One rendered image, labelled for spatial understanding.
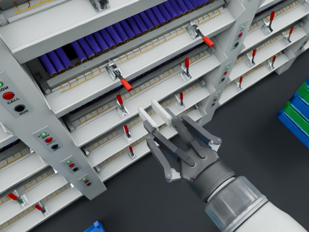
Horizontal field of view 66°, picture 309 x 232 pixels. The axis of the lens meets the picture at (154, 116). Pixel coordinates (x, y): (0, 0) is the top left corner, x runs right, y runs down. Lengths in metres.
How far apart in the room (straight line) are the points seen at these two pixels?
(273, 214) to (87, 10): 0.46
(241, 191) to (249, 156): 1.01
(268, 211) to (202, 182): 0.10
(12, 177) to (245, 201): 0.64
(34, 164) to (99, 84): 0.32
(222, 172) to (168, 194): 0.85
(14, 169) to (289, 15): 1.22
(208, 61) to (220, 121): 0.58
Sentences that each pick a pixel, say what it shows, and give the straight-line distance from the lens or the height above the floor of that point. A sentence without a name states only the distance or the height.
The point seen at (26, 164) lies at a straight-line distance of 0.80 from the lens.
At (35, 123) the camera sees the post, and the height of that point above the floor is 0.73.
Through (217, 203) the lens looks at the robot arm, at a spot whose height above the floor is 0.83.
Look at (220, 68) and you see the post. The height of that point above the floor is 0.51.
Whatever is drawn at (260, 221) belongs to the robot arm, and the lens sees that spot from 0.39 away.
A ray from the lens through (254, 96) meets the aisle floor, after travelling 1.62.
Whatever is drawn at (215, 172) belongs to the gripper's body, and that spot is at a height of 0.83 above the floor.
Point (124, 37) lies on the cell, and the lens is 0.66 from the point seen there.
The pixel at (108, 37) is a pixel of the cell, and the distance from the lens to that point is 0.66.
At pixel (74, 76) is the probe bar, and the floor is 0.77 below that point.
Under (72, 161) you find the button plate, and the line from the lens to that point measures 0.83.
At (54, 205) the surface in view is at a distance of 1.16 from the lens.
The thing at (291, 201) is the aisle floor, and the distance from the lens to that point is 1.41.
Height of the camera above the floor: 1.21
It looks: 59 degrees down
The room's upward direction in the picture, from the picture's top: straight up
